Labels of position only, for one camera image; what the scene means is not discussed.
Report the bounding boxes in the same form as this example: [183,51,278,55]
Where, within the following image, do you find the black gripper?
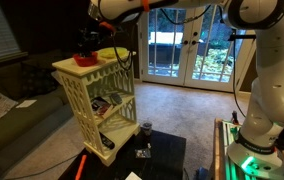
[77,27,101,57]

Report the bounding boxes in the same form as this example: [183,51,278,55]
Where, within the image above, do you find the yellow plate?
[97,46,130,60]

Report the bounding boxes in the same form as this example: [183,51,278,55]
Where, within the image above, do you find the red bowl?
[72,51,99,68]

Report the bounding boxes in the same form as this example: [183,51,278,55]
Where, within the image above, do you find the white lattice shelf unit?
[51,51,141,167]

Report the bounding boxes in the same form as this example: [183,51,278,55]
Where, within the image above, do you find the black flat device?
[110,92,124,105]

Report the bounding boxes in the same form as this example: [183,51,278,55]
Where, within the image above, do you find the stack of books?
[90,96,113,118]

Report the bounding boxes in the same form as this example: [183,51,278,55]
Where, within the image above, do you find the dark sofa cushion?
[20,63,58,98]

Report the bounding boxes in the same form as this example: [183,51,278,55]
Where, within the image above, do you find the small white paper note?
[15,99,38,109]

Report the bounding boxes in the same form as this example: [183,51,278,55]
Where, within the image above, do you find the black remote control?
[99,132,116,150]

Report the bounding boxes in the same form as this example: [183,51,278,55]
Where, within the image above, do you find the white french doors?
[140,6,250,93]

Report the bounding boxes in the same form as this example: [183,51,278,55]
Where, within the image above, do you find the gray fabric sofa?
[0,49,75,180]

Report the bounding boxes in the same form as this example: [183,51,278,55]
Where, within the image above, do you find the clear plastic wrapper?
[134,143,152,159]

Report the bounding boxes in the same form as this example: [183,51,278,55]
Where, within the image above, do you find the red marker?
[74,154,88,180]

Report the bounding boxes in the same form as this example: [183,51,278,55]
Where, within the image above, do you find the black coffee table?
[57,128,187,180]

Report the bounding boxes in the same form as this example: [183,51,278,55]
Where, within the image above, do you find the black floor cable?
[1,154,80,180]

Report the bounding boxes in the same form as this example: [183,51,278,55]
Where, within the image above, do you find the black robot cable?
[230,29,250,118]

